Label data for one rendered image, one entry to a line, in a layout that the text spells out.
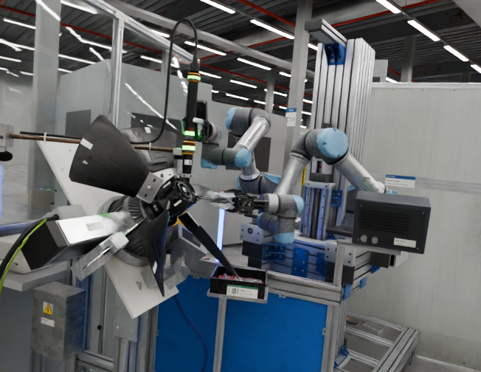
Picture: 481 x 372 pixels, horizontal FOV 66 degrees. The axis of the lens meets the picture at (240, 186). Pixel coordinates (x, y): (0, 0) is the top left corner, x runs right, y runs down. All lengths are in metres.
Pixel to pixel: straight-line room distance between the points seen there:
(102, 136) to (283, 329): 1.10
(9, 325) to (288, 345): 1.17
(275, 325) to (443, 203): 1.71
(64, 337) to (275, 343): 0.85
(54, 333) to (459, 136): 2.66
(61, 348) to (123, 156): 0.68
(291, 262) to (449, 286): 1.42
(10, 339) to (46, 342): 0.43
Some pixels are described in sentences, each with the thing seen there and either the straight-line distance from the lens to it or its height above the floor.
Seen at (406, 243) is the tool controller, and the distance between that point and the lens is 1.52.
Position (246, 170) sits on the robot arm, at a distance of 2.06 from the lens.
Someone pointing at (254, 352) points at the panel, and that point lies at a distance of 1.81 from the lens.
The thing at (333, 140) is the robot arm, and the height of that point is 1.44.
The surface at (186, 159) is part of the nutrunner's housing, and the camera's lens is 1.34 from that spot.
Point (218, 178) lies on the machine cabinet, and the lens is 5.32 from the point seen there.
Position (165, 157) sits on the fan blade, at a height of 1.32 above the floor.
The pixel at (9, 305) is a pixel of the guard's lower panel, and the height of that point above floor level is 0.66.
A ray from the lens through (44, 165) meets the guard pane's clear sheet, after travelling 1.83.
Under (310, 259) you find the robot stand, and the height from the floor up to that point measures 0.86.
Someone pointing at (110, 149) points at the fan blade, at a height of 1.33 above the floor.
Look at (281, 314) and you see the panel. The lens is 1.70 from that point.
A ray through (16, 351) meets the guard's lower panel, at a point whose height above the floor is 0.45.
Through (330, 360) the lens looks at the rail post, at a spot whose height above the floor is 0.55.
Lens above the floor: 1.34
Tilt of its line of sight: 4 degrees down
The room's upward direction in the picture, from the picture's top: 5 degrees clockwise
